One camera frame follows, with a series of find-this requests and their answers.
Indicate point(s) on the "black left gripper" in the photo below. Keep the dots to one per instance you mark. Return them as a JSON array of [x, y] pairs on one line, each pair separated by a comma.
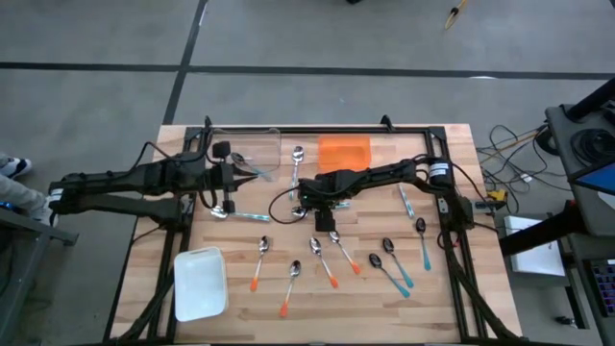
[[218, 178]]

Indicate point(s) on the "black aluminium table frame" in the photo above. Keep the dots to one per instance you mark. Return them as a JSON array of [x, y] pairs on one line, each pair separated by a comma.
[[307, 129]]

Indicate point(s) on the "grey equipment cart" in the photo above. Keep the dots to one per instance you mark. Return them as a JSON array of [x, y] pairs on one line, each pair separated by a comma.
[[559, 139]]

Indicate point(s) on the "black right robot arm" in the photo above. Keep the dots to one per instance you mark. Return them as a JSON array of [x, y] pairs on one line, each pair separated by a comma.
[[384, 173]]

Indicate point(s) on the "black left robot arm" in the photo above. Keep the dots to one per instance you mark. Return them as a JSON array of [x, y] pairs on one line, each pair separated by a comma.
[[120, 178]]

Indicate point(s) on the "black slanted pole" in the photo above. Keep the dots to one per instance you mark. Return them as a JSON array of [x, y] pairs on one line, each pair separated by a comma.
[[593, 98]]

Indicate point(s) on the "person's shoe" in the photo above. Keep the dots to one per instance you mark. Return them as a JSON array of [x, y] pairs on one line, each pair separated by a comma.
[[49, 214], [14, 167]]

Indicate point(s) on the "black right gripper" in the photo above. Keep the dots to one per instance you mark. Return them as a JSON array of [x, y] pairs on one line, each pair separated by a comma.
[[322, 192]]

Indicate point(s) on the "black cart beam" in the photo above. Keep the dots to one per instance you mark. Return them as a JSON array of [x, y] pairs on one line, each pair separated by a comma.
[[533, 238]]

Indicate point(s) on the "white flat box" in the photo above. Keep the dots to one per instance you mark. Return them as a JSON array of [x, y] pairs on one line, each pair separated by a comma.
[[538, 254]]

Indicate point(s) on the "laptop with blue screen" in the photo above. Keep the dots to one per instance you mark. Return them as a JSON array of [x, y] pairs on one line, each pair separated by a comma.
[[600, 180]]

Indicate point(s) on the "clear plastic container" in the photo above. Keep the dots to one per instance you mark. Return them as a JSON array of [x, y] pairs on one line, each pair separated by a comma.
[[259, 144]]

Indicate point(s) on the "orange plastic container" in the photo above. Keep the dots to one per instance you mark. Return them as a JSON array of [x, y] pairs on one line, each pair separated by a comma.
[[343, 151]]

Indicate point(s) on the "white plastic container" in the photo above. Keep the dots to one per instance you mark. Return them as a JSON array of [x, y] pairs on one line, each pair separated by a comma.
[[199, 283]]

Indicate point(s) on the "grey metal stand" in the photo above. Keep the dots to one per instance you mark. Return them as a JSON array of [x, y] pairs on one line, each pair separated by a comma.
[[43, 234]]

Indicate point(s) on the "keyboard with coloured keys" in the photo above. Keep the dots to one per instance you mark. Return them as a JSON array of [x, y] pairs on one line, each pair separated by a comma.
[[606, 283]]

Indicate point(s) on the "person's leg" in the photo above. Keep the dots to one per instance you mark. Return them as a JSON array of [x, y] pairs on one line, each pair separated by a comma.
[[19, 192]]

